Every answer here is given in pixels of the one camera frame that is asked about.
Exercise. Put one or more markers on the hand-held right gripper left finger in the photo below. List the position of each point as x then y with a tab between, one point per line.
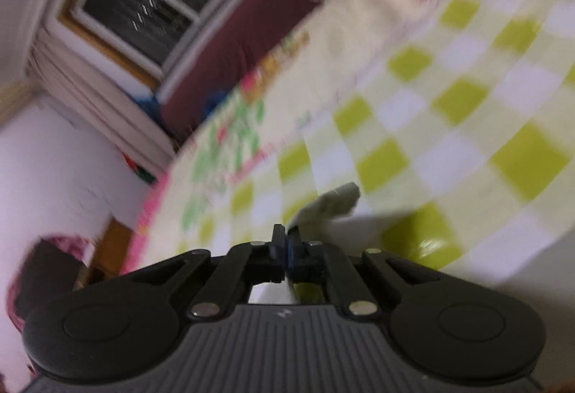
279	251

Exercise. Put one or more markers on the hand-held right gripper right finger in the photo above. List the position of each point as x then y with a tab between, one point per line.
293	251

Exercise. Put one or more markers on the grey-green pants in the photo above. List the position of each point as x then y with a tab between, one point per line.
330	204

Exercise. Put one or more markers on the cartoon printed bed sheet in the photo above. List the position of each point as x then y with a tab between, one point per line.
233	128

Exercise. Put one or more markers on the blue cloth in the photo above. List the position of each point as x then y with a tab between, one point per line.
215	102

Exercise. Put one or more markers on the wooden desk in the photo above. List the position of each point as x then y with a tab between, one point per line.
112	249

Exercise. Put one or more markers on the green checked plastic sheet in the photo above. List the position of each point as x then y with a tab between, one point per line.
404	119

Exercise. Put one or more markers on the maroon window seat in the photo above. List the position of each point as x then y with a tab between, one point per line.
229	47

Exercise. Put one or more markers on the pink floral cloth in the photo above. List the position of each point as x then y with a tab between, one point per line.
18	312

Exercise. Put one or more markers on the window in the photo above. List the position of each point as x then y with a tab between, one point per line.
148	2

